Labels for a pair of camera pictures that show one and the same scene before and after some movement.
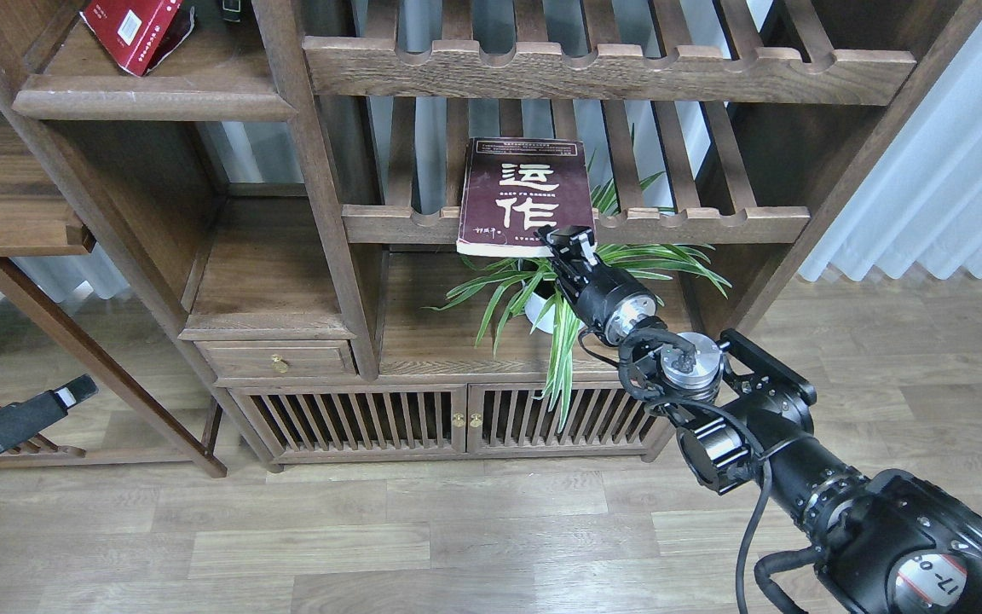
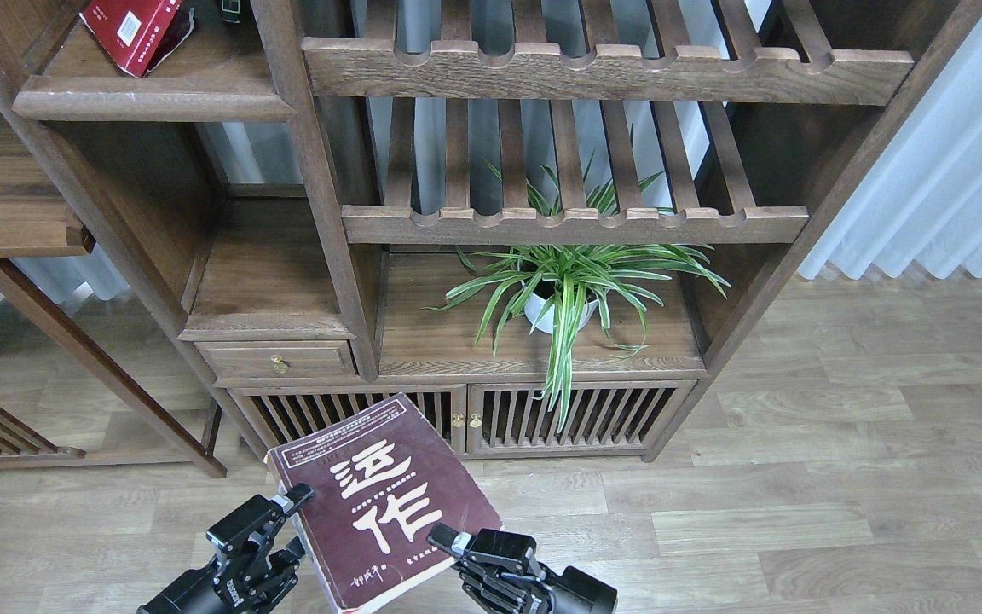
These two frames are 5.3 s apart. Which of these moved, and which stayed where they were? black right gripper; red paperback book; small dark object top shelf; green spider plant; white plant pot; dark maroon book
Moved: dark maroon book; black right gripper
Stayed: white plant pot; green spider plant; red paperback book; small dark object top shelf
